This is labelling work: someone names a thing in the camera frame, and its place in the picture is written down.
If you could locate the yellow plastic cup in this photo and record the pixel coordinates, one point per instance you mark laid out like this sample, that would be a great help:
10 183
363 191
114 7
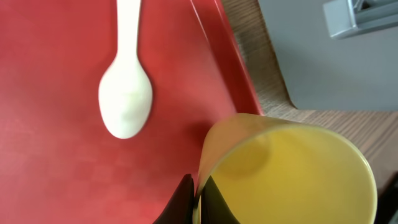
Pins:
271 170

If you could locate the red serving tray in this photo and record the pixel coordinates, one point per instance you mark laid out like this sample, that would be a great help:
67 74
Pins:
59 163

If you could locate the grey dishwasher rack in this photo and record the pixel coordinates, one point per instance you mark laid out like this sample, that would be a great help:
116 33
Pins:
335 55

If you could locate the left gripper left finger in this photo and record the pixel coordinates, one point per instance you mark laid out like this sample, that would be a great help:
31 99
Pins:
179 209

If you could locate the white plastic spoon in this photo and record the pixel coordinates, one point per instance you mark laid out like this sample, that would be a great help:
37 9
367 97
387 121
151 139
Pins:
125 92

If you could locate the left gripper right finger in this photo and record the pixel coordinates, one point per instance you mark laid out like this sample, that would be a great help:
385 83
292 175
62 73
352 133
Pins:
214 209

